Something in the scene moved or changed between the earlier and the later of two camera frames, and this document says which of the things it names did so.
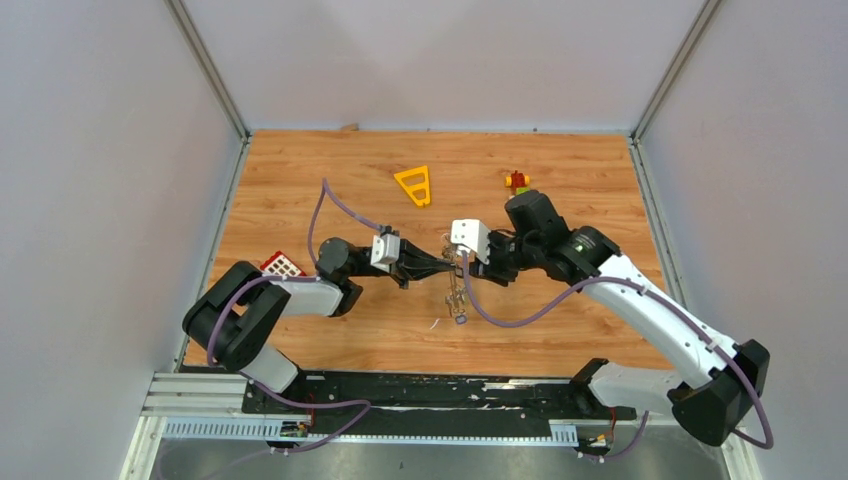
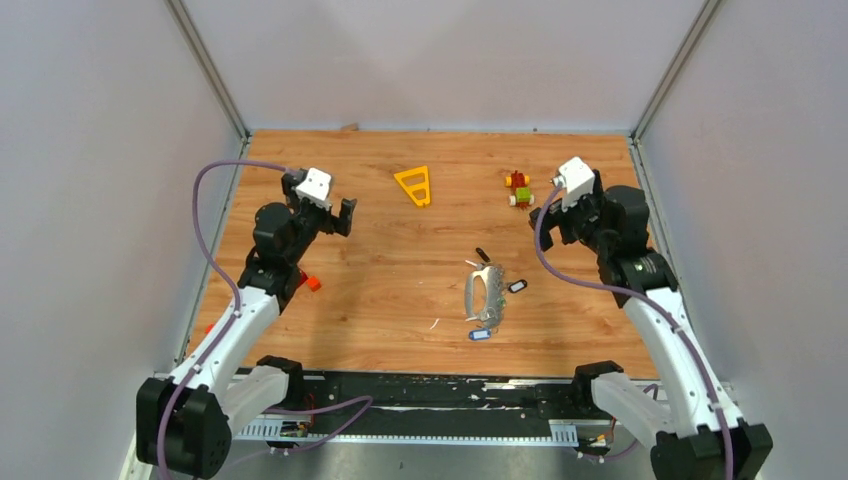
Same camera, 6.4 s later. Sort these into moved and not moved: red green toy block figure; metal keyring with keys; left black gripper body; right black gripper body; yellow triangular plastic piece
Moved: left black gripper body; right black gripper body; metal keyring with keys
Not moved: yellow triangular plastic piece; red green toy block figure
